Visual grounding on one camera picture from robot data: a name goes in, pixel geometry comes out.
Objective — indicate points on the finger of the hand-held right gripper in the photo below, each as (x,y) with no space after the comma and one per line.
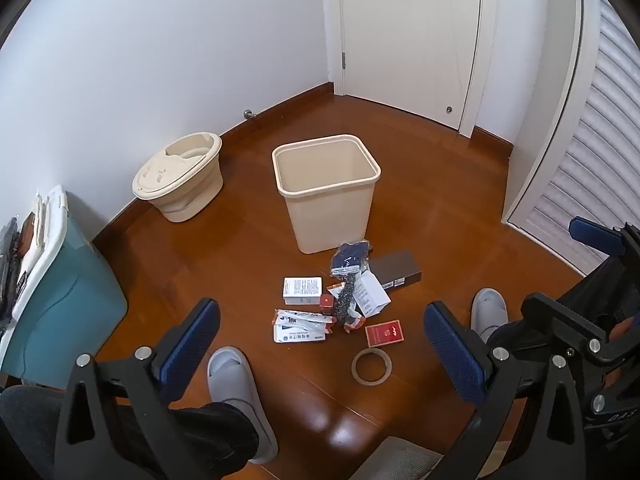
(595,235)
(560,317)

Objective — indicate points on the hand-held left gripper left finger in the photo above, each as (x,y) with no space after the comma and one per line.
(192,340)

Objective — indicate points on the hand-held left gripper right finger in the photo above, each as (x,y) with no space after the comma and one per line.
(455,355)

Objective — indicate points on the beige square waste bin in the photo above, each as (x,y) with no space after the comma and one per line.
(325,190)

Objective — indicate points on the person's right leg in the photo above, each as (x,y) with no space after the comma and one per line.
(515,335)

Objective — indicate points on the person's leg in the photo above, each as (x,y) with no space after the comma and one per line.
(210,435)
(515,335)

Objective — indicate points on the grey slipper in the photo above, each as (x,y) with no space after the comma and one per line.
(490,310)
(240,390)

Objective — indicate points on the red card box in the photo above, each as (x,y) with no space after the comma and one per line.
(382,335)

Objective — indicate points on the clear tape roll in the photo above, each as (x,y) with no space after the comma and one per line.
(371,366)

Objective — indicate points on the person's left leg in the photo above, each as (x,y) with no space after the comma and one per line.
(210,435)

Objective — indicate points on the white open carton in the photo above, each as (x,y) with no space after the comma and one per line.
(372,296)

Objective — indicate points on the dark brown flat box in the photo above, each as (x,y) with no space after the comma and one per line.
(397,270)

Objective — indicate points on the orange torn wrapper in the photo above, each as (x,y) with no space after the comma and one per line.
(355,325)

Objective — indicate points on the white louvered closet door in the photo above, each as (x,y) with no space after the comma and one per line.
(590,125)

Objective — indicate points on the white printed sachet packets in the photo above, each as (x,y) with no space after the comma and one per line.
(302,318)

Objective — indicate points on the grey fabric cushion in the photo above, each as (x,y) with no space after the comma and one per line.
(400,460)

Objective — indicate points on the white printed medicine box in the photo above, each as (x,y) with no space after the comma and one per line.
(302,291)

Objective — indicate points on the dark mesh scrubber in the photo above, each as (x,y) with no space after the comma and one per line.
(342,300)

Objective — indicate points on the teal storage box white lid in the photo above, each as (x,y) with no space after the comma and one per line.
(65,300)

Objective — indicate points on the small red box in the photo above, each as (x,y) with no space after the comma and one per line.
(326,301)

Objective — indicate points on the dark blue sock packet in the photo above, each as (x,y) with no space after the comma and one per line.
(351,257)

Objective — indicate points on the beige lidded bucket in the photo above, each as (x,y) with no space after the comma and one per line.
(177,177)

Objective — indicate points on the dark bag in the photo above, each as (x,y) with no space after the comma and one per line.
(15,250)

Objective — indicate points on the metal door stopper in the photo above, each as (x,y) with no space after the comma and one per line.
(247,113)

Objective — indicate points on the white room door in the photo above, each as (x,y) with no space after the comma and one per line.
(410,35)

